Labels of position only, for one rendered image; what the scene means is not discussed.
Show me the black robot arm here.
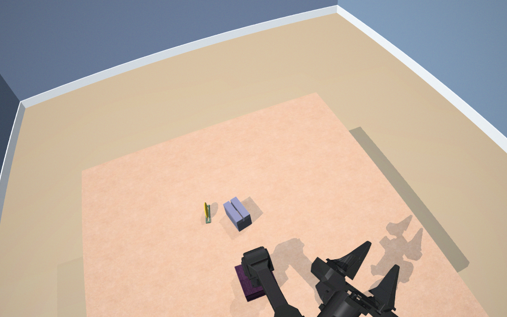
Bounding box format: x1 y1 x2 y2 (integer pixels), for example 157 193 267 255
241 246 335 317

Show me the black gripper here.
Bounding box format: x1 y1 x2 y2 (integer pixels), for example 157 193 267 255
311 241 400 317

